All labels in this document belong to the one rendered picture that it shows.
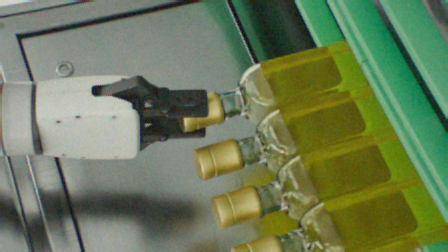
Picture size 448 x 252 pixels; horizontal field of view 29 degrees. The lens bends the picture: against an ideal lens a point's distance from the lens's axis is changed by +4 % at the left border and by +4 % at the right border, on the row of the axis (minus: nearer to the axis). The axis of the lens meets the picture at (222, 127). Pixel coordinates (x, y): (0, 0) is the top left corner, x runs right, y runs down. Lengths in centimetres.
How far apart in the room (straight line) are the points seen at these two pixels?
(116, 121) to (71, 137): 5
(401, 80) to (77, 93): 32
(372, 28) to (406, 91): 8
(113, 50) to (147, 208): 23
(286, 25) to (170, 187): 32
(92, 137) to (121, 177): 14
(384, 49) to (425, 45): 9
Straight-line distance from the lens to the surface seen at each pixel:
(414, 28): 83
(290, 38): 117
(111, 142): 88
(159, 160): 101
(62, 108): 84
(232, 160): 86
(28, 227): 100
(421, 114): 86
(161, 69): 108
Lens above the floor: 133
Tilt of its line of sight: 14 degrees down
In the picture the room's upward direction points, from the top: 105 degrees counter-clockwise
